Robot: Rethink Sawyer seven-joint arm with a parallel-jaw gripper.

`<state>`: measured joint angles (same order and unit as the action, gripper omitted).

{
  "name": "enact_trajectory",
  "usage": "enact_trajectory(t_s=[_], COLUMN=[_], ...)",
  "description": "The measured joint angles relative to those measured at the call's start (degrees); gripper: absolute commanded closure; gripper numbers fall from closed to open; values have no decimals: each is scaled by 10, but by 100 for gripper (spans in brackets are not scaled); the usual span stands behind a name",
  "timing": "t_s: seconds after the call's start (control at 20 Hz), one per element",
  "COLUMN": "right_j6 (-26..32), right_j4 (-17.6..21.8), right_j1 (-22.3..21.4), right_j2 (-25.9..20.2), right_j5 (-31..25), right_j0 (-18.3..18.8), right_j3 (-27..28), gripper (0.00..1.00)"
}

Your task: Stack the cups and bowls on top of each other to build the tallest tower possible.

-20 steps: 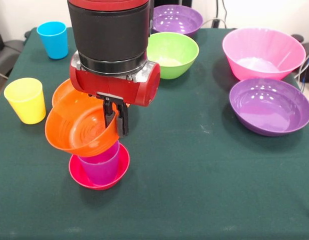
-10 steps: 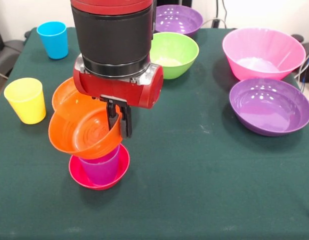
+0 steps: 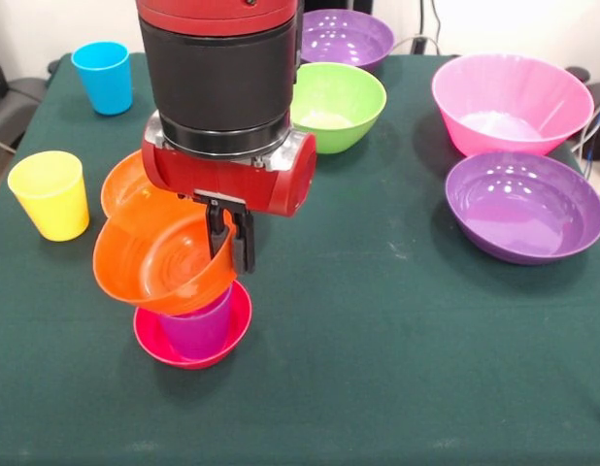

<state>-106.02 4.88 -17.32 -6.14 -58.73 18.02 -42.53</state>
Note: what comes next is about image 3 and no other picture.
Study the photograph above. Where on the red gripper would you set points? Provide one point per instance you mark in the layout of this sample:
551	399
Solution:
222	184

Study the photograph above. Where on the purple plastic cup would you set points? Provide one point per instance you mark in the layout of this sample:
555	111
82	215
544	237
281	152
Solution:
198	335

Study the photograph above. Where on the orange small bowl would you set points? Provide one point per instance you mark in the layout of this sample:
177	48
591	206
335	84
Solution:
125	262

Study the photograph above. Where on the orange wide shallow bowl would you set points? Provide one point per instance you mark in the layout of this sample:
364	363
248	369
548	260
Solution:
125	187

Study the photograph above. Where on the red small bowl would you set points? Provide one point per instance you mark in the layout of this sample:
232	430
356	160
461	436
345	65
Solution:
147	335

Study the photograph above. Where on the purple rounded deep bowl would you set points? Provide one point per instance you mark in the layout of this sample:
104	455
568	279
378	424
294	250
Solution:
346	41

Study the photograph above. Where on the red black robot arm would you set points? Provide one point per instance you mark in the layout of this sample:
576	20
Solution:
217	73

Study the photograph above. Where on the green bowl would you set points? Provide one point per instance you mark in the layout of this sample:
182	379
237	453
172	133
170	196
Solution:
339	111

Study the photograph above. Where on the yellow plastic cup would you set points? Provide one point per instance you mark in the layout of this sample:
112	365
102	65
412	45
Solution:
52	209

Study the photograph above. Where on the blue plastic cup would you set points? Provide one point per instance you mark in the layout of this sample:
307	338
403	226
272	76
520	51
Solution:
106	82

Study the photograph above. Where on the dark green table cloth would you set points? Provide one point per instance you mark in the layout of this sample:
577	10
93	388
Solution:
426	364

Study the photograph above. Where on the black small knob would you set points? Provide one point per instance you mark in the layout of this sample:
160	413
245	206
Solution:
52	66

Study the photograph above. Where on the black office chair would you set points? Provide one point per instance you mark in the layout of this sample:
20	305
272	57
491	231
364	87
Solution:
18	97

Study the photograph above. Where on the black power plug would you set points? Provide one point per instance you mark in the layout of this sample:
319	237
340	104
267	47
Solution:
419	44

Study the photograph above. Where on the purple wide shallow bowl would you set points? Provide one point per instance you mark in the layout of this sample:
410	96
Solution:
523	209

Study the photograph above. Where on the pink large bowl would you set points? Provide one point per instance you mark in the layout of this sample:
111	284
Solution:
509	107

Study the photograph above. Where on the black rounded object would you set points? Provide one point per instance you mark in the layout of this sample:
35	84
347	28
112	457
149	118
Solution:
577	74

